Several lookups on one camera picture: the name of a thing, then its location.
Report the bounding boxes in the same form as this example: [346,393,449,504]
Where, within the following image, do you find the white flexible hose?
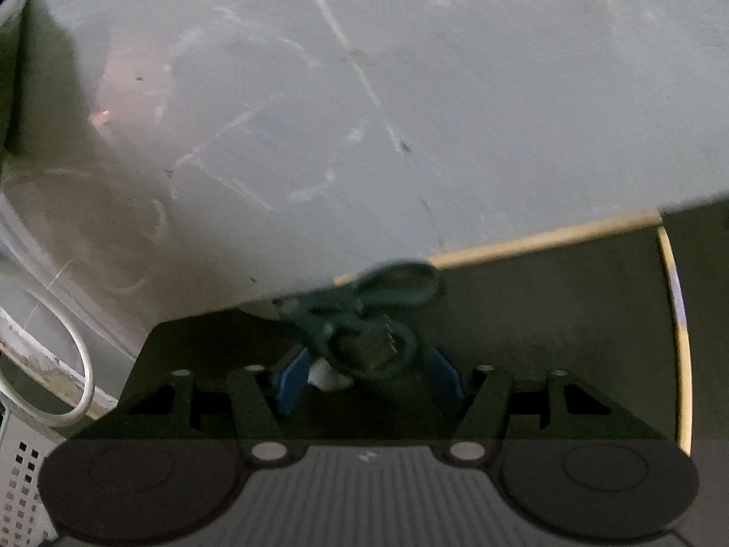
[0,278,95,428]

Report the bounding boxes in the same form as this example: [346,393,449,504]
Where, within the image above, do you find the white perforated utensil basket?
[0,399,64,547]

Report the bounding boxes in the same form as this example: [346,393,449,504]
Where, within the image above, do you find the bamboo chopstick with purple band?
[657,226,694,456]

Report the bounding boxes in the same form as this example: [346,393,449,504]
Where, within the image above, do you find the black handled scissors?
[277,261,442,380]

